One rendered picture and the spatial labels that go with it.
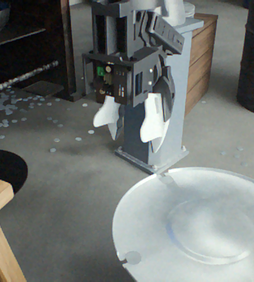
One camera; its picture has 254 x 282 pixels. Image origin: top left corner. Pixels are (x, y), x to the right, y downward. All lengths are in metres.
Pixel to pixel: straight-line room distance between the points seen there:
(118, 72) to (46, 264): 0.59
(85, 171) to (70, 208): 0.17
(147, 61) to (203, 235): 0.26
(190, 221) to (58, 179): 0.64
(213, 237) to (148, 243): 0.09
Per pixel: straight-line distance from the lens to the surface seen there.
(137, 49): 0.42
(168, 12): 0.95
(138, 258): 0.49
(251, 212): 0.58
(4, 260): 0.67
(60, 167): 1.15
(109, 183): 1.07
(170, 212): 0.55
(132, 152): 1.14
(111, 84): 0.42
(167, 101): 0.45
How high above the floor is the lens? 0.67
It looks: 33 degrees down
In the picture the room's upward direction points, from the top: straight up
